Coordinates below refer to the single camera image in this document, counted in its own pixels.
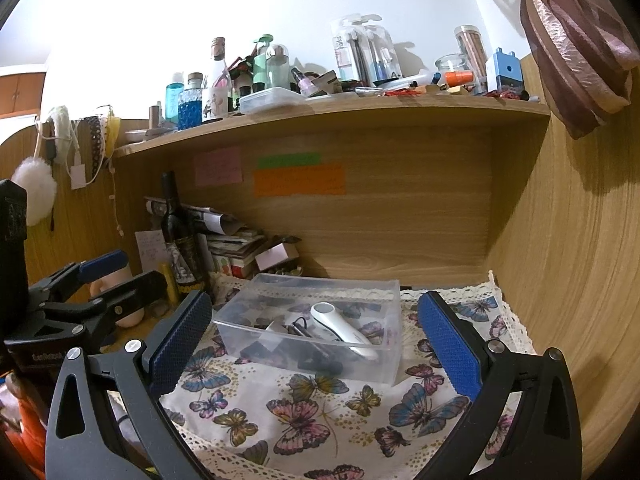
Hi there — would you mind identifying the stack of books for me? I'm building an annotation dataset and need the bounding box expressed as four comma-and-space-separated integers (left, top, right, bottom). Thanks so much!
205, 230, 268, 281

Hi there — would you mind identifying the dark wine bottle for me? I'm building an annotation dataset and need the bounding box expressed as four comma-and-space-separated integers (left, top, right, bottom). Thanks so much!
160, 171, 208, 292

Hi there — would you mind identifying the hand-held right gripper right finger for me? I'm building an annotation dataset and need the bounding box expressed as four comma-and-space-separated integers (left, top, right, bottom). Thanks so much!
416, 290, 585, 480

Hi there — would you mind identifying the clear plastic storage box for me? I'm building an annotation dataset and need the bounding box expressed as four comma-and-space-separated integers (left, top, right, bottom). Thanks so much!
212, 272, 402, 386

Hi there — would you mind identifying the clear brush package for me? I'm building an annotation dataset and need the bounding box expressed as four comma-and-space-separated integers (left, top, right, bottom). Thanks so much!
363, 22, 401, 84
330, 19, 368, 83

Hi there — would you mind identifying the tall jar of sticks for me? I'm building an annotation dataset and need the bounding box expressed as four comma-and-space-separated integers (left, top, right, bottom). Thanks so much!
454, 25, 488, 92

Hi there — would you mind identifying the clear flat plastic case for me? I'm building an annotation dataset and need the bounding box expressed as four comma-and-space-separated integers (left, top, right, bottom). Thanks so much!
239, 86, 306, 114

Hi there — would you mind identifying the wooden shelf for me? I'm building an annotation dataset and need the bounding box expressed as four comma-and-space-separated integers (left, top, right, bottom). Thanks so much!
114, 94, 551, 158

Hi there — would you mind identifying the wooden cabinet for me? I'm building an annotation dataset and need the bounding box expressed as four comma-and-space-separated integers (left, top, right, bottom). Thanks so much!
0, 72, 46, 120

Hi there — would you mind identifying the white fluffy headband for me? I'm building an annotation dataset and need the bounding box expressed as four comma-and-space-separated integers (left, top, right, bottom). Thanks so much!
47, 105, 76, 162

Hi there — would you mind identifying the dark lace ribbon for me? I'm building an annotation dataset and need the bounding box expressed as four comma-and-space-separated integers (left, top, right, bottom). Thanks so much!
82, 116, 108, 184

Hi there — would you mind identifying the green sticky note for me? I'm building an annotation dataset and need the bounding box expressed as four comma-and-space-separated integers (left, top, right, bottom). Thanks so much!
257, 152, 321, 168

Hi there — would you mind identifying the pink sticky note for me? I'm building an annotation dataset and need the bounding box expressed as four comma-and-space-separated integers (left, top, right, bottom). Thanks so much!
194, 147, 244, 187

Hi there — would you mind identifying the mauve curtain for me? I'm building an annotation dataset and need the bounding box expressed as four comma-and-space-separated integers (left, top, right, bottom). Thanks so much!
452, 0, 636, 140

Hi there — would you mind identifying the clear round bottle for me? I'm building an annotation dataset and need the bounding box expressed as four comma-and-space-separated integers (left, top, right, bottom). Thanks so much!
265, 44, 292, 90

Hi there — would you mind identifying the orange sticky note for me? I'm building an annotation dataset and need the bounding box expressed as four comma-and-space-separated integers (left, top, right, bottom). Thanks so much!
253, 162, 347, 197

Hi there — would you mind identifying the yellow tube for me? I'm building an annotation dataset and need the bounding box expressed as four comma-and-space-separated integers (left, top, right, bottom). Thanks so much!
159, 262, 180, 306

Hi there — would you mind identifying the blue bead bottle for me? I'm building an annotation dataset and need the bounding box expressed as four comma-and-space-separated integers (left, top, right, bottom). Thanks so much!
179, 72, 204, 131

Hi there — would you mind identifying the blue box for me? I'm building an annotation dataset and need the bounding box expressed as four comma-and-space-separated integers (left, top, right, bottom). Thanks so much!
486, 49, 524, 94

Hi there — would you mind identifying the green pump bottle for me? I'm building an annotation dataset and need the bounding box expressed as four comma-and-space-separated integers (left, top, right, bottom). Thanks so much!
252, 35, 276, 91

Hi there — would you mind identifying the white fluffy pompom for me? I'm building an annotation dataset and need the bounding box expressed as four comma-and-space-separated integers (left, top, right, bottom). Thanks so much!
11, 156, 58, 227

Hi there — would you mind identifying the beige ceramic cup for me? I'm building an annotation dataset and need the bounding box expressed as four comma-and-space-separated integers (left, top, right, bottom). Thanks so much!
90, 265, 147, 329

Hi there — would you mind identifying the rolled magazine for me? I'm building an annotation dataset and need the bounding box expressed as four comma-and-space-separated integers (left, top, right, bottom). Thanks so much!
144, 196, 236, 235

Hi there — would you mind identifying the butterfly print tablecloth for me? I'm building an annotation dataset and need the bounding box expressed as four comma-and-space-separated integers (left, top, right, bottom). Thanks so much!
107, 270, 538, 480

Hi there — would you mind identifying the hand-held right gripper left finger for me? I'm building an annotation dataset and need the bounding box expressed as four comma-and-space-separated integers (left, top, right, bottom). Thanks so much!
44, 290, 213, 480

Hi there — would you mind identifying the orange cloth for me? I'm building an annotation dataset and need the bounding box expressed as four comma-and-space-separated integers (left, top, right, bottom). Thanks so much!
0, 374, 51, 467

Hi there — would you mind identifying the small pink box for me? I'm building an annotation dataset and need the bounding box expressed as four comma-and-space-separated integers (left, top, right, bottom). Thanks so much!
255, 242, 301, 272

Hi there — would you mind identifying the glass jar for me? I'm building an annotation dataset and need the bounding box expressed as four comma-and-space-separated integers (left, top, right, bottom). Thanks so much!
435, 53, 469, 81

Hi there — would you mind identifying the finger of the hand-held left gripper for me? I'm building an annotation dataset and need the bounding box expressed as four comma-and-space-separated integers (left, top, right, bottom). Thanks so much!
42, 270, 169, 347
27, 250, 130, 307

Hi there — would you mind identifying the floral print bottle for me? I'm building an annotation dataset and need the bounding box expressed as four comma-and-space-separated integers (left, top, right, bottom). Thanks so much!
202, 37, 233, 124

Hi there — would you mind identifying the white note paper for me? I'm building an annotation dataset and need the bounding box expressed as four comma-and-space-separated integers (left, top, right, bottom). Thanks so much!
135, 230, 168, 276

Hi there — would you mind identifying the blue liquid bottle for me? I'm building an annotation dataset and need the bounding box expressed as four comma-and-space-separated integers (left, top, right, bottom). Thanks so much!
165, 72, 187, 126

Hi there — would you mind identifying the white handheld electric device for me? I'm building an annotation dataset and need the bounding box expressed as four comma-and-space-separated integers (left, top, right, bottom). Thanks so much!
309, 302, 381, 361

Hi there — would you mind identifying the small pink bottle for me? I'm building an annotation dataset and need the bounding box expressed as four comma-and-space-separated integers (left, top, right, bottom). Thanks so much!
291, 66, 319, 97

